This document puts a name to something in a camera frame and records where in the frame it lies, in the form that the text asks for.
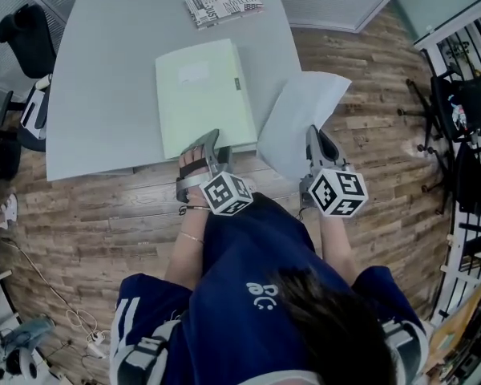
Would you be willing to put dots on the white black striped cloth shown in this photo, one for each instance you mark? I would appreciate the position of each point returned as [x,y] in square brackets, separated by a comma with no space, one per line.
[36,108]

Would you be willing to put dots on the blue denim bag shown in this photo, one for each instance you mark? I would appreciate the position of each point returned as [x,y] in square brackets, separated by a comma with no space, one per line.
[28,329]

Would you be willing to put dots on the navy blue shirt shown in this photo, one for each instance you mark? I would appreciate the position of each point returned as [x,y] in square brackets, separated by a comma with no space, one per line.
[240,275]

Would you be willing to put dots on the white A4 paper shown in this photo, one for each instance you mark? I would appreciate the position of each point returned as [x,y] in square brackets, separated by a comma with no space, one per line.
[300,114]

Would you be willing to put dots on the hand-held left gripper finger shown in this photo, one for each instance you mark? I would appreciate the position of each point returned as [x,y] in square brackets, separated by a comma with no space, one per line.
[204,139]
[226,159]

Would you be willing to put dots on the white power strip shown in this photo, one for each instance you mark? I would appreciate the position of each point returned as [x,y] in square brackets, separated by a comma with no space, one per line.
[96,345]

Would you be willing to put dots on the person's left forearm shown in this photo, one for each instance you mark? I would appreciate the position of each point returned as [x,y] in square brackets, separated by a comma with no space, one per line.
[186,255]

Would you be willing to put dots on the person's left hand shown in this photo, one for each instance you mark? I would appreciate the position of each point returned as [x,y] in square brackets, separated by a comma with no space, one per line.
[192,156]

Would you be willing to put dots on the light green folder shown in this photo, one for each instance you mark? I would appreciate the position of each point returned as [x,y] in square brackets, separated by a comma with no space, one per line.
[202,98]

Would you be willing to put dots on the brown cardboard sheet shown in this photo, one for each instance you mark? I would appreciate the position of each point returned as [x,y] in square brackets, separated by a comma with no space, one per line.
[457,327]

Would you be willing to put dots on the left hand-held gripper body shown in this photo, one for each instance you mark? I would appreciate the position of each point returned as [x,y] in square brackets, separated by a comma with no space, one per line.
[226,193]

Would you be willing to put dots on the black office chair with armrests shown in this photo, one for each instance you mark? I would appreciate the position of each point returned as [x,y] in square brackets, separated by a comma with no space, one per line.
[28,42]

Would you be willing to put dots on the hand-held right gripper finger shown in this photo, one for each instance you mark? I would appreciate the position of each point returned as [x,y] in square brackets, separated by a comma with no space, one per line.
[312,147]
[328,151]

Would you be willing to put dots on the person's right forearm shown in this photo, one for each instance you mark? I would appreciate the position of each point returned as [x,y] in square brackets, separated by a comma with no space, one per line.
[338,247]

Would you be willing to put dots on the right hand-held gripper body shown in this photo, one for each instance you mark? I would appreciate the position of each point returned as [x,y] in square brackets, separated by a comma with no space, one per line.
[336,191]

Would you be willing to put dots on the black mesh swivel chair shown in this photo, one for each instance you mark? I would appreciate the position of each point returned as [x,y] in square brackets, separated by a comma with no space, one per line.
[475,102]
[471,179]

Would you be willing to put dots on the printed black white red book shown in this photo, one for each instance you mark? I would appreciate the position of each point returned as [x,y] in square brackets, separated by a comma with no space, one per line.
[224,4]

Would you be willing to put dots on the white metal shelf rack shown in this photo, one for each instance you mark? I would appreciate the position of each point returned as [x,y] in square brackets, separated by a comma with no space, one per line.
[461,263]

